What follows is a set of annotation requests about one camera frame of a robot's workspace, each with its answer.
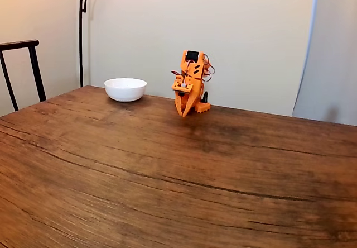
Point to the white bowl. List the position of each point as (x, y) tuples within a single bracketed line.
[(125, 90)]

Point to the black table clamp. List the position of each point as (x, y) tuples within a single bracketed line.
[(206, 97)]

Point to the black floor lamp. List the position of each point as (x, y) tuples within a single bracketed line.
[(81, 35)]

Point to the pale curtain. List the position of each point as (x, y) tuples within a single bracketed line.
[(329, 63)]

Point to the black chair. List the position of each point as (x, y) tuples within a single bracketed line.
[(34, 63)]

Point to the orange gripper camera mount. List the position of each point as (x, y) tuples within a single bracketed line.
[(182, 86)]

